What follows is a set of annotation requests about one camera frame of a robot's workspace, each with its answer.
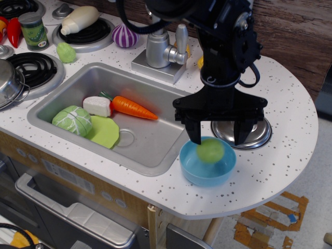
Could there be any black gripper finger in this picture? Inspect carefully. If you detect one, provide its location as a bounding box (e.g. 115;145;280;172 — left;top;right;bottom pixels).
233;119;257;145
185;117;201;145

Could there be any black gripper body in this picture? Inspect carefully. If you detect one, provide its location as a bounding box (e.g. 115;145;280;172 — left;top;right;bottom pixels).
173;75;268;124

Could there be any green toy pear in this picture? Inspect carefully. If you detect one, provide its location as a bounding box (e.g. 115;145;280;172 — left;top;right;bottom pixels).
196;138;225;163

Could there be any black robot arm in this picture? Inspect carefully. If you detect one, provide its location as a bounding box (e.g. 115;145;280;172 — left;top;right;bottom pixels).
116;1;267;145

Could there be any steel pot lid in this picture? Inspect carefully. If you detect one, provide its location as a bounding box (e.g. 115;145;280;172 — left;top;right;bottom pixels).
211;118;272;150

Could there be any yellow toy bell pepper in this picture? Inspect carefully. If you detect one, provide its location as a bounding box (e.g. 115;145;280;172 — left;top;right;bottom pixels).
197;57;204;69

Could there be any grey metal sink basin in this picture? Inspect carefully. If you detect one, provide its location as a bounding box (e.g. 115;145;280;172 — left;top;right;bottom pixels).
27;63;189;176

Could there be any yellow toy corn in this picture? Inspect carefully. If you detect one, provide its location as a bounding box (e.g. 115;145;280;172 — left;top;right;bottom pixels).
173;42;191;58

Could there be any silver toy faucet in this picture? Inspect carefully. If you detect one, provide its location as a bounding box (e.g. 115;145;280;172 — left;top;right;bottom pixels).
131;23;189;84

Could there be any orange toy carrot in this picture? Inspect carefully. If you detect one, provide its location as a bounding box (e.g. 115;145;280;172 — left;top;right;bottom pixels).
99;91;158;120

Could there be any light green plastic plate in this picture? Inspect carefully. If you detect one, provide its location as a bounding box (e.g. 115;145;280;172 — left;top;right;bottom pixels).
85;116;119;149

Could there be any white toy radish piece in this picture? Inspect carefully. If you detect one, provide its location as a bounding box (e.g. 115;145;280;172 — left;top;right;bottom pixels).
82;96;114;117

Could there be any purple striped toy onion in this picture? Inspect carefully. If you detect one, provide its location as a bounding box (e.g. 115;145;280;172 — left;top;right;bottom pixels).
112;24;140;48

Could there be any green toy cabbage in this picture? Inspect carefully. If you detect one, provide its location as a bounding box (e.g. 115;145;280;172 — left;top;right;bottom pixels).
52;105;92;137

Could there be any back right stove burner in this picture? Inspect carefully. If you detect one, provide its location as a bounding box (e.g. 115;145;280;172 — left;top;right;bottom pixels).
52;18;115;53

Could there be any stove burner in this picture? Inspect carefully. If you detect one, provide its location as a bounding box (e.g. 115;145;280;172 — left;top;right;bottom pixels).
52;18;115;53
1;0;45;20
7;52;65;101

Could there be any small green toy vegetable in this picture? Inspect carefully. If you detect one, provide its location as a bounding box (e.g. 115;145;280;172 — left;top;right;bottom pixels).
57;43;76;63

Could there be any cream toy sauce bottle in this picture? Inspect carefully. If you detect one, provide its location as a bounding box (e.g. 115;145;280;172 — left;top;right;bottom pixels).
60;6;99;36

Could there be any front left stove burner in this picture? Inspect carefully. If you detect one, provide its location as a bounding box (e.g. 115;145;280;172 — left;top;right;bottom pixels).
7;52;65;101

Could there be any silver stove knob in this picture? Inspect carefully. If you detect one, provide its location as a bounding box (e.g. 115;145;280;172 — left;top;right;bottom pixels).
52;3;74;20
0;45;14;59

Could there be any steel toy pot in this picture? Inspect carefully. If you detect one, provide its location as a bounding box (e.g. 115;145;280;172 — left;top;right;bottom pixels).
1;59;31;109

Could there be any green toy pea can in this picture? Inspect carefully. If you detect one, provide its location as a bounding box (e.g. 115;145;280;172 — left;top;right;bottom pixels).
18;12;49;51

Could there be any silver stove knob left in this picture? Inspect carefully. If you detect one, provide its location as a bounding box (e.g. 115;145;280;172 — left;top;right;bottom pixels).
0;45;14;59

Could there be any red toy chili pepper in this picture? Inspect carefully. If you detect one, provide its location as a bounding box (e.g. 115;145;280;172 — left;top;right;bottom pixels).
7;18;22;48

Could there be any red yellow toy item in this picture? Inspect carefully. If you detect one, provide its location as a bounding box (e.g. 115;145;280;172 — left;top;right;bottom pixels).
0;16;9;42

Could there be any back left stove burner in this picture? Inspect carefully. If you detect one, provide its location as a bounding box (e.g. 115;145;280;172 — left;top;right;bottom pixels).
1;0;45;20

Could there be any grey oven door handle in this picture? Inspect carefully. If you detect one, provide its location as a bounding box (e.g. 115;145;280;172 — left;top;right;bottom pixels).
15;173;139;248

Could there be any black cable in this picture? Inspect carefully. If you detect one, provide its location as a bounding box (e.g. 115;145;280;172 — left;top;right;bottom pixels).
0;223;37;249

